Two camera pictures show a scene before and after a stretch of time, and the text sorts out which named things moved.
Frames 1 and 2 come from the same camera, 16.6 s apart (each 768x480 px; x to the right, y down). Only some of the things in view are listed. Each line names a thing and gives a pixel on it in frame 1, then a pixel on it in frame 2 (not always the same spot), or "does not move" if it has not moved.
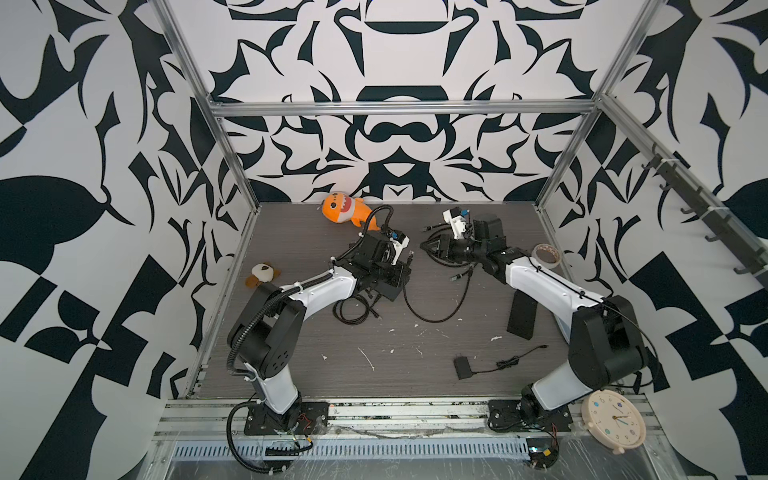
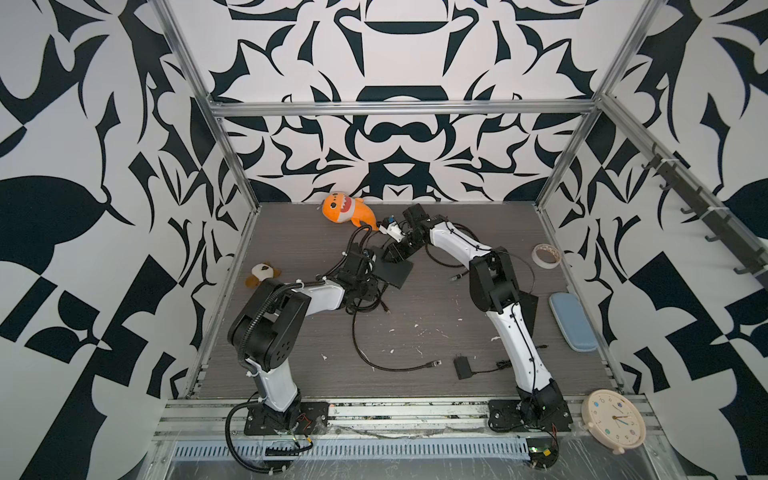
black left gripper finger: (399, 274) → (372, 289)
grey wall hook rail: (750, 256) does not move
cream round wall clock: (617, 422) does not move
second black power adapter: (463, 367) does not move
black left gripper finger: (369, 289) → (352, 301)
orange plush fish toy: (342, 209) does not move
